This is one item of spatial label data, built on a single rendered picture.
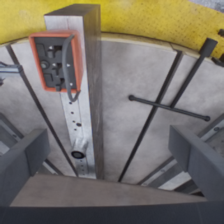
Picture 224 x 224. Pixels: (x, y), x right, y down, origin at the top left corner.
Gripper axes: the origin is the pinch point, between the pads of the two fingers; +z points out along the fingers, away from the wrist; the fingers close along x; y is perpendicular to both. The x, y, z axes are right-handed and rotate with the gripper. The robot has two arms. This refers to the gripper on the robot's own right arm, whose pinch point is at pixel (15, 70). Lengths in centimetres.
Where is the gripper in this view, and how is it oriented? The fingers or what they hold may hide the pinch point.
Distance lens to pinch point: 58.0
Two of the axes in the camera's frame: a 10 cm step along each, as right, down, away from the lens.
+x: 0.2, -7.7, -6.4
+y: -1.0, 6.4, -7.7
